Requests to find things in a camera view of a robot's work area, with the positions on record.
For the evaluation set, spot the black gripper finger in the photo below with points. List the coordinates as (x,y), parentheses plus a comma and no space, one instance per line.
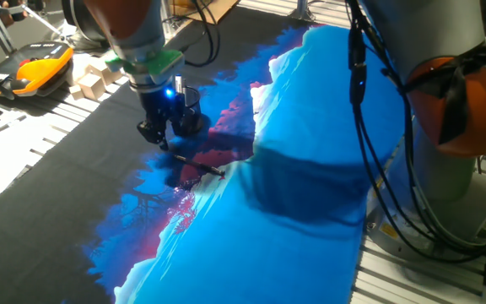
(152,131)
(178,126)

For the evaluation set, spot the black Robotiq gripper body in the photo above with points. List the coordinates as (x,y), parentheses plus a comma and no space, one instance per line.
(156,105)

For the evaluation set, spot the thin black gel pen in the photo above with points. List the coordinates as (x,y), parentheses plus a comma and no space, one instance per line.
(201,166)

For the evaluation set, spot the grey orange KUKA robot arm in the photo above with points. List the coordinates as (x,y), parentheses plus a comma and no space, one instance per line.
(428,34)

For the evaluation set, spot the black mesh pen holder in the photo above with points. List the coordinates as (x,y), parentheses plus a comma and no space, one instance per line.
(192,118)

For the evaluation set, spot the blue cap whiteboard marker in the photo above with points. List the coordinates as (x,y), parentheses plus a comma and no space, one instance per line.
(179,84)

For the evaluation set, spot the small wooden block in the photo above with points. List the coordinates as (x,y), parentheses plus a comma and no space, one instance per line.
(75,92)

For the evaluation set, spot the printed landscape cloth mat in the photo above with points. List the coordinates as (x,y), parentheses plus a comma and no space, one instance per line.
(57,190)

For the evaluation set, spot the brown cardboard sheet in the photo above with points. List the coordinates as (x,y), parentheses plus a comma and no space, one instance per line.
(217,8)

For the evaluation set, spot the orange grey teach pendant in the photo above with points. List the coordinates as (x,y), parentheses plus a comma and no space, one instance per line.
(36,67)

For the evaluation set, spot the black ribbon tie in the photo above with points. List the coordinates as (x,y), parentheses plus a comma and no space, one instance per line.
(454,105)

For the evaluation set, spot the green wrist flange mount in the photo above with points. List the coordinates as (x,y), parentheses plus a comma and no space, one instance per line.
(163,65)

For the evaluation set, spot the aluminium post foot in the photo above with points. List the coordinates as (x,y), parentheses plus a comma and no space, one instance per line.
(302,8)

